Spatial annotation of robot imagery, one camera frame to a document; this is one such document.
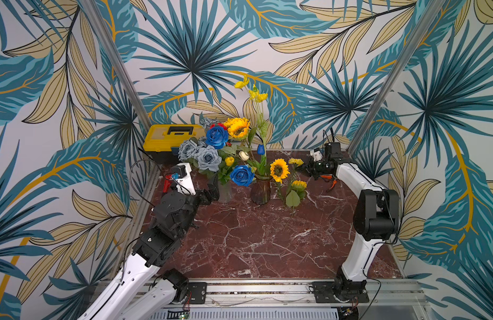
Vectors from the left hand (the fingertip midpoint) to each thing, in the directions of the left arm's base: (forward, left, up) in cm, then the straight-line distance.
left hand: (204, 178), depth 65 cm
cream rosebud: (+16, -12, -6) cm, 21 cm away
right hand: (+22, -37, -20) cm, 47 cm away
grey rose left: (+12, +8, +1) cm, 15 cm away
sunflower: (+16, -39, -31) cm, 53 cm away
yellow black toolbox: (+36, +30, -19) cm, 50 cm away
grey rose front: (+8, 0, +1) cm, 8 cm away
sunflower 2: (+11, -26, -8) cm, 30 cm away
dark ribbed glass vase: (+13, -20, -27) cm, 36 cm away
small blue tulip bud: (+18, -19, -5) cm, 27 cm away
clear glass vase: (+12, -4, -26) cm, 29 cm away
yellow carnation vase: (+23, -38, -17) cm, 47 cm away
